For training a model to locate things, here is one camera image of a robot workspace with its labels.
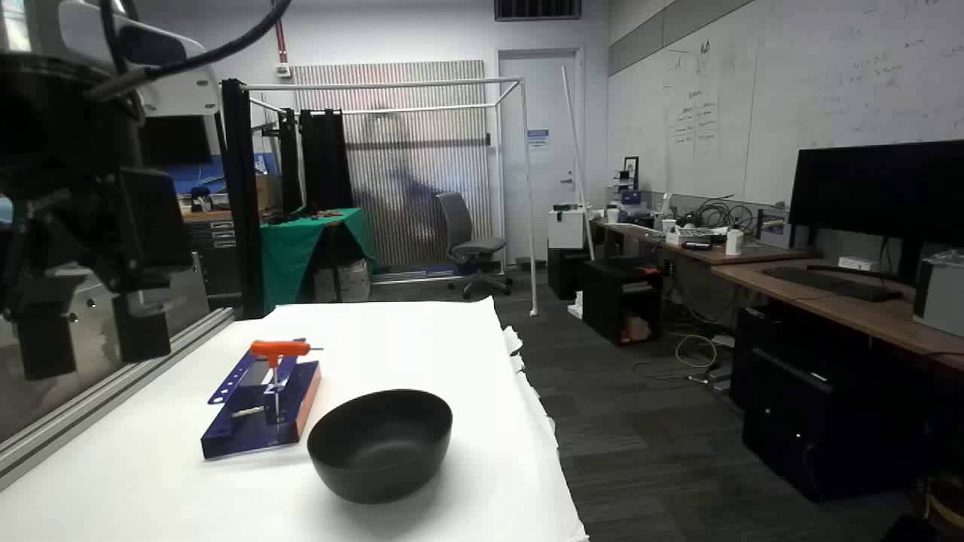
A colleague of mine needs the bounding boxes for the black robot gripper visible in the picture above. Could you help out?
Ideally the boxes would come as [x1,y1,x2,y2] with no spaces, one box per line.
[0,56,194,381]

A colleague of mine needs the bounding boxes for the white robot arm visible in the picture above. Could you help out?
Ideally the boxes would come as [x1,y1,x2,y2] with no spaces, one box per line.
[0,0,214,381]

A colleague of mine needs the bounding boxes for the orange toy object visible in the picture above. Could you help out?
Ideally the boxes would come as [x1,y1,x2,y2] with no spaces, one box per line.
[248,342,322,367]

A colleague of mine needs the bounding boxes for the black bowl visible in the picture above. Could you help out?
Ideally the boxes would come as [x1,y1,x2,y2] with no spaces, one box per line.
[306,389,451,504]

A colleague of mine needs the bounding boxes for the white table cloth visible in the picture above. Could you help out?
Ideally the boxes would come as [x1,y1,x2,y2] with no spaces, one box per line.
[0,296,592,542]

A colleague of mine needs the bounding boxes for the blue plastic rack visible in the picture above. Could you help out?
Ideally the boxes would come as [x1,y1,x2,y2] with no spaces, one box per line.
[198,352,318,460]

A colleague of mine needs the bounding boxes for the green covered table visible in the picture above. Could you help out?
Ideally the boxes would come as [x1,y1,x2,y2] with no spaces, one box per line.
[258,208,373,307]

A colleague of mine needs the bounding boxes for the black standing panel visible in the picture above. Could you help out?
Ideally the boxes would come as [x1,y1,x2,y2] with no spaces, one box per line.
[299,109,354,212]

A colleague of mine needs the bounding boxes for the grey office chair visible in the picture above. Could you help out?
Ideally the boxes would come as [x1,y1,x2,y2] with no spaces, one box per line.
[437,194,513,299]

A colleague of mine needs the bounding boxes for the white door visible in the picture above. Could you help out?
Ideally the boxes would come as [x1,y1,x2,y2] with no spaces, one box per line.
[501,52,574,261]

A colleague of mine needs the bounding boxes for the black cabinet under desk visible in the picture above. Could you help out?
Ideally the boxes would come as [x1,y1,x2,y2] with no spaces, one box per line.
[581,260,663,347]

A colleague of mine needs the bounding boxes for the white cup on desk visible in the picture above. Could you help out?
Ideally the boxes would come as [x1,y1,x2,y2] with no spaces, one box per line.
[722,230,745,256]

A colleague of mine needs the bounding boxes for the black computer tower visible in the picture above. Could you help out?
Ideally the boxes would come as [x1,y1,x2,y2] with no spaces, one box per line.
[745,351,911,500]

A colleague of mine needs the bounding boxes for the black keyboard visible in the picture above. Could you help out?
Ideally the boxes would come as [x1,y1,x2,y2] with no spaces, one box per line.
[762,268,901,302]

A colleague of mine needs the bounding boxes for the wooden desk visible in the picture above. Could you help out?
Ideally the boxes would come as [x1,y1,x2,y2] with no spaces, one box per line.
[602,222,964,374]

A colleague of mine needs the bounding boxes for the black computer monitor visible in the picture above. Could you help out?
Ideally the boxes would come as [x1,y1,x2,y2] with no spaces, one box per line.
[790,139,964,277]

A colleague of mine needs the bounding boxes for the white box on desk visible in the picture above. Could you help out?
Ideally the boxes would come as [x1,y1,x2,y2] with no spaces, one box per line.
[914,253,964,338]

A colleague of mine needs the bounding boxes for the aluminium rail frame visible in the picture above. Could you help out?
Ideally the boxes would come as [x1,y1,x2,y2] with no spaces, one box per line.
[0,311,232,487]

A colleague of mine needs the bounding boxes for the black vertical post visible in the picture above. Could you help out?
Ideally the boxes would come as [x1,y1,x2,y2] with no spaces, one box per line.
[223,79,266,319]

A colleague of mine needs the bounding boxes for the white pipe frame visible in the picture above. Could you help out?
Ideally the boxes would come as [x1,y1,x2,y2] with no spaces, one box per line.
[266,77,537,279]

